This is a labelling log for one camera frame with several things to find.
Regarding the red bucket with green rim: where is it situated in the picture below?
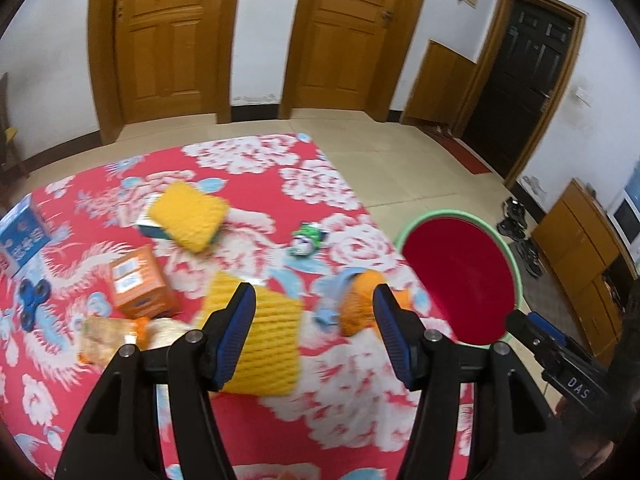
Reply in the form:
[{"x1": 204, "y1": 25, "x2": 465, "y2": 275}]
[{"x1": 395, "y1": 210, "x2": 526, "y2": 348}]

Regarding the grey floor mat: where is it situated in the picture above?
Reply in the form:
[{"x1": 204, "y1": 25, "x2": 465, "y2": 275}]
[{"x1": 520, "y1": 260, "x2": 596, "y2": 356}]

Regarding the red floral blanket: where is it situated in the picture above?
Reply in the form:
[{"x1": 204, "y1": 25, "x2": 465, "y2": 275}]
[{"x1": 0, "y1": 132, "x2": 476, "y2": 480}]

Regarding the blue fidget spinner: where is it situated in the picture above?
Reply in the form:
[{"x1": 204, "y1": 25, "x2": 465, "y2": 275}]
[{"x1": 17, "y1": 277, "x2": 53, "y2": 331}]

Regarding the light blue foam net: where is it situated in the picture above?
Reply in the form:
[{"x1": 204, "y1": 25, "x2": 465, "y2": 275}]
[{"x1": 312, "y1": 267, "x2": 363, "y2": 328}]

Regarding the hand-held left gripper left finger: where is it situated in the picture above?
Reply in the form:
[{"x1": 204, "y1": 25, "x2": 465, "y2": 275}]
[{"x1": 54, "y1": 282, "x2": 258, "y2": 480}]

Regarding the blue and white box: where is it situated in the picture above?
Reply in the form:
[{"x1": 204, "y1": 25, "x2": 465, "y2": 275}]
[{"x1": 0, "y1": 195, "x2": 53, "y2": 278}]

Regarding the wooden panel door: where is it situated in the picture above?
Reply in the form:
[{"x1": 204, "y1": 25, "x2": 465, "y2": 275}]
[
  {"x1": 89, "y1": 0, "x2": 246, "y2": 146},
  {"x1": 282, "y1": 0, "x2": 436, "y2": 123}
]

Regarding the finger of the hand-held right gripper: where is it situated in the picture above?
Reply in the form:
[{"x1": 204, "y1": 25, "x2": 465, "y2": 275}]
[{"x1": 506, "y1": 310, "x2": 576, "y2": 368}]

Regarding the red doormat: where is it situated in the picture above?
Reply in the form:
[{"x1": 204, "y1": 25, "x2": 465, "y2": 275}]
[{"x1": 417, "y1": 125, "x2": 493, "y2": 175}]

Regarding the white monitor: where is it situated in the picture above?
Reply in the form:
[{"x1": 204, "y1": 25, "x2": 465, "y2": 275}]
[{"x1": 606, "y1": 187, "x2": 640, "y2": 261}]

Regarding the green toy figure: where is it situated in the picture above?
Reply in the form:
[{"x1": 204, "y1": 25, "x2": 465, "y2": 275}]
[{"x1": 290, "y1": 222, "x2": 328, "y2": 259}]

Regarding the snack bag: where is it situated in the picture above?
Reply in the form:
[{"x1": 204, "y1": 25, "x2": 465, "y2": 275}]
[{"x1": 77, "y1": 315, "x2": 151, "y2": 365}]

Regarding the yellow foam net sleeve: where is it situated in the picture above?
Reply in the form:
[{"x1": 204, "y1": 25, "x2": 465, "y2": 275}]
[
  {"x1": 149, "y1": 182, "x2": 231, "y2": 253},
  {"x1": 202, "y1": 270, "x2": 303, "y2": 396}
]

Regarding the wooden sideboard cabinet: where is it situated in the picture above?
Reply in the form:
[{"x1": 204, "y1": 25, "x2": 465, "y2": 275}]
[{"x1": 530, "y1": 177, "x2": 640, "y2": 366}]

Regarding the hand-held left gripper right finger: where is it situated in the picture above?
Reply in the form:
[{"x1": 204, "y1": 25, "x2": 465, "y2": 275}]
[{"x1": 372, "y1": 284, "x2": 583, "y2": 480}]

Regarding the low wooden cabinet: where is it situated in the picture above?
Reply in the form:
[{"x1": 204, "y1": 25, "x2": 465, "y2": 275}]
[{"x1": 402, "y1": 40, "x2": 478, "y2": 131}]

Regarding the orange ball blue strap toy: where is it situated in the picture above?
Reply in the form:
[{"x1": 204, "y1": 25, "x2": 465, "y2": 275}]
[{"x1": 339, "y1": 269, "x2": 401, "y2": 337}]

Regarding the teal and white box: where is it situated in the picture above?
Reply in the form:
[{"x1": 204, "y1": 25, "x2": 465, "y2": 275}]
[{"x1": 136, "y1": 205, "x2": 173, "y2": 238}]

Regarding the orange cardboard box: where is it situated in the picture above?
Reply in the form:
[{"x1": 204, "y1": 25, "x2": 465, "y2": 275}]
[{"x1": 109, "y1": 246, "x2": 181, "y2": 320}]

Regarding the black door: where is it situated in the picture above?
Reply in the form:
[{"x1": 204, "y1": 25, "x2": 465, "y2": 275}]
[{"x1": 452, "y1": 0, "x2": 586, "y2": 186}]

